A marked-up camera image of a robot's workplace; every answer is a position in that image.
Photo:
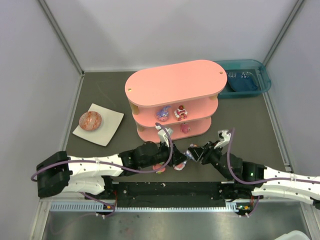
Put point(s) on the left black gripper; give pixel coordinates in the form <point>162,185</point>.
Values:
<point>171,153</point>

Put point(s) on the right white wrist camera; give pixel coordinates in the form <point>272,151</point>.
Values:
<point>224,138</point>

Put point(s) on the pink figure toy on shelf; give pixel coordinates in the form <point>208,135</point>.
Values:
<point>185,128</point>

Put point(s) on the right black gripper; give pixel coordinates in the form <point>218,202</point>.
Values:
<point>204,154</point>

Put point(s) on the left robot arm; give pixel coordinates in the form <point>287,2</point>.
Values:
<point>62,173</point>

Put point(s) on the pink three-tier toy shelf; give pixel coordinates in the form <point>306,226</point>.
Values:
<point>194,84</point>

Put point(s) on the pink doll green bow toy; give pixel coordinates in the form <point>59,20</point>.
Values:
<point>158,168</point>

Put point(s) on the red strawberry cake toy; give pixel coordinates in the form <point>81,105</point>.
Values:
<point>181,113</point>

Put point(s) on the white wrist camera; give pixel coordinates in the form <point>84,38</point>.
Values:
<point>164,133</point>
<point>224,138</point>

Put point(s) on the pink bonnet melody toy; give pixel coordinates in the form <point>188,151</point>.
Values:
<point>180,166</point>

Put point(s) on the white slotted cable duct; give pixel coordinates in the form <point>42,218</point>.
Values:
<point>232,207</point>

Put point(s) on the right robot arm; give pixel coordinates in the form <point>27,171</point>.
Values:
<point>257,179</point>

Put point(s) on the purple bunny head toy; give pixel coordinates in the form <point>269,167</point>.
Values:
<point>163,114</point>

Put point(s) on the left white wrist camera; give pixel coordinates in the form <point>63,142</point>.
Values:
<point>164,133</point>

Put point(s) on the red patterned bowl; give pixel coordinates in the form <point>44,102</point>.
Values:
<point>90,121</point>

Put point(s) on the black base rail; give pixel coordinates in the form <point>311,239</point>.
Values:
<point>169,194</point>

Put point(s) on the white square plate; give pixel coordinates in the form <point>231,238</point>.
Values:
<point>110,123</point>

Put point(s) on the teal plastic bin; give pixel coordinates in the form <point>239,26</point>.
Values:
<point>255,67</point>

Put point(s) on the purple long-ear bunny toy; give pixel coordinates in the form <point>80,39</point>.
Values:
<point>191,152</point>

